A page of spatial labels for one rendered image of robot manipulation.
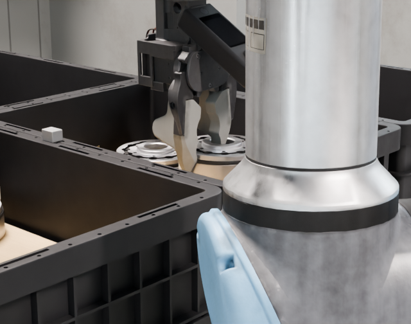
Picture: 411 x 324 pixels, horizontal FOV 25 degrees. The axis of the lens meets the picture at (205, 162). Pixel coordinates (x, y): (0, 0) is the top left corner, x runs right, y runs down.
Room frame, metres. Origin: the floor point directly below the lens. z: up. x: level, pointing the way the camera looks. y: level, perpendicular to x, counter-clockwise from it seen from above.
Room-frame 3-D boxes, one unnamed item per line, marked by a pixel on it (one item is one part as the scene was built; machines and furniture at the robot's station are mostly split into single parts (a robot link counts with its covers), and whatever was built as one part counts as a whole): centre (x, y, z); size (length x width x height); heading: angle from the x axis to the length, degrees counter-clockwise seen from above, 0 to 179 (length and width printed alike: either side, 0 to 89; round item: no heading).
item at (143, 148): (1.14, 0.06, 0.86); 0.05 x 0.05 x 0.01
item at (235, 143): (1.07, -0.02, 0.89); 0.05 x 0.05 x 0.01
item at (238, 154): (1.07, -0.02, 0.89); 0.10 x 0.10 x 0.01
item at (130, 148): (1.14, 0.06, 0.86); 0.10 x 0.10 x 0.01
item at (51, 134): (0.94, 0.16, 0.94); 0.02 x 0.01 x 0.01; 48
